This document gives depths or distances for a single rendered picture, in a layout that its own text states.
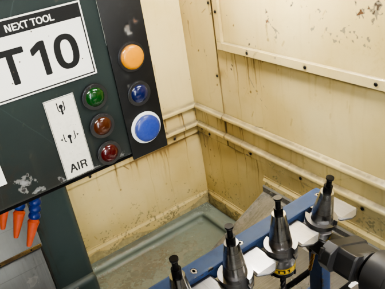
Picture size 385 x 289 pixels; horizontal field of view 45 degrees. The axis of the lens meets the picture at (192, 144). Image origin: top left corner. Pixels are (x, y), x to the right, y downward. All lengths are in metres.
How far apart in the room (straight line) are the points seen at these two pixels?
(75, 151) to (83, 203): 1.28
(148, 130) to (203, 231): 1.49
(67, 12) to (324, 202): 0.62
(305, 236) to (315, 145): 0.53
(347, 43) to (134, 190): 1.02
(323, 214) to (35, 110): 0.62
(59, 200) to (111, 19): 0.88
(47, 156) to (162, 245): 1.50
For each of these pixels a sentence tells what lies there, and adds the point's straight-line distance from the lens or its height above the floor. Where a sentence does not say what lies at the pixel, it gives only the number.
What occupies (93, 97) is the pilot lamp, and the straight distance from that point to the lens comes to 0.46.
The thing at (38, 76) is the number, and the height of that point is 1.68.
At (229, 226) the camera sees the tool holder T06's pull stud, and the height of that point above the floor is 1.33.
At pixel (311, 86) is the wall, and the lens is 1.33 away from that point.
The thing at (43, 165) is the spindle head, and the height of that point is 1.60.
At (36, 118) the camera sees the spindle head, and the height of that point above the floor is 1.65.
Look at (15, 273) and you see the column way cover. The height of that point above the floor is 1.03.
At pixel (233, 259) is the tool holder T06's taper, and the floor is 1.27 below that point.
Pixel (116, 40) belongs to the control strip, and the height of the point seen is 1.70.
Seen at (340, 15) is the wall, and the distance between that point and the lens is 1.20.
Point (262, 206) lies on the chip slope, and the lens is 1.65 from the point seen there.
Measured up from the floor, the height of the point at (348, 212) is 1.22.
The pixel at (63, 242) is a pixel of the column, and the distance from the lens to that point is 1.36.
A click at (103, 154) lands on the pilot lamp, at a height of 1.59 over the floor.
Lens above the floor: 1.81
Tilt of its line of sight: 28 degrees down
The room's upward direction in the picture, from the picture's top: 9 degrees counter-clockwise
